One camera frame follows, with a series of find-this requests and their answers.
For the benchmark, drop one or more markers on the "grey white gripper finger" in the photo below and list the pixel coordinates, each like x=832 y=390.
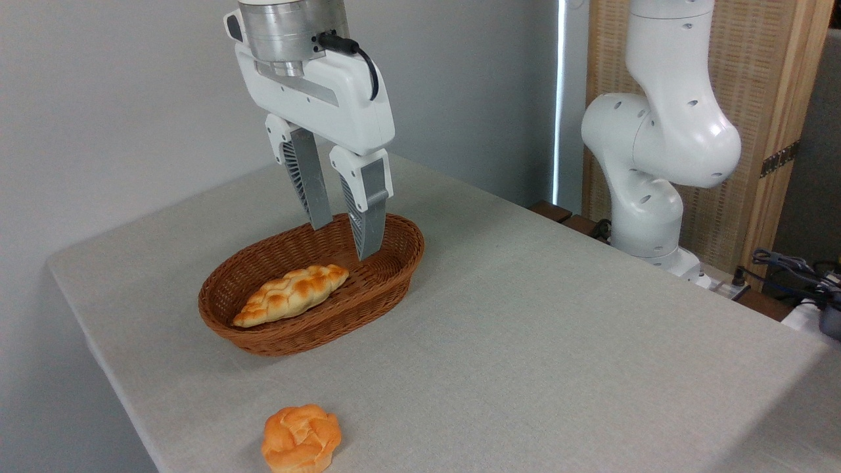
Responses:
x=312 y=177
x=371 y=210

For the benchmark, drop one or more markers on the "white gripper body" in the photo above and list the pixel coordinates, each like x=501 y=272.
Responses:
x=341 y=112

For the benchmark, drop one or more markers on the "grey tablecloth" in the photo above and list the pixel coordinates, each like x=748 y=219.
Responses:
x=558 y=341

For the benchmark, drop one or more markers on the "brown wooden board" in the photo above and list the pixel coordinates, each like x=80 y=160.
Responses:
x=552 y=210

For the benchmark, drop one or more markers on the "long braided bread loaf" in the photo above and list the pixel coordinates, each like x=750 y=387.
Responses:
x=289 y=295

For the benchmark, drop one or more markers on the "white power strip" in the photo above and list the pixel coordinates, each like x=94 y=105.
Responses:
x=719 y=286

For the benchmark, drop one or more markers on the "brown wicker oval basket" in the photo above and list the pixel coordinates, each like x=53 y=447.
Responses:
x=387 y=279

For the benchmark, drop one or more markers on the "wooden woven folding screen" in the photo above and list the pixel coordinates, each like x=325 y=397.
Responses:
x=755 y=66

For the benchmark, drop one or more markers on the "round orange bread bun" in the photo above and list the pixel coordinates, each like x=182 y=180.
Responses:
x=301 y=439

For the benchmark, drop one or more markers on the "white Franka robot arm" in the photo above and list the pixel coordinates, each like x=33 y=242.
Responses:
x=670 y=131

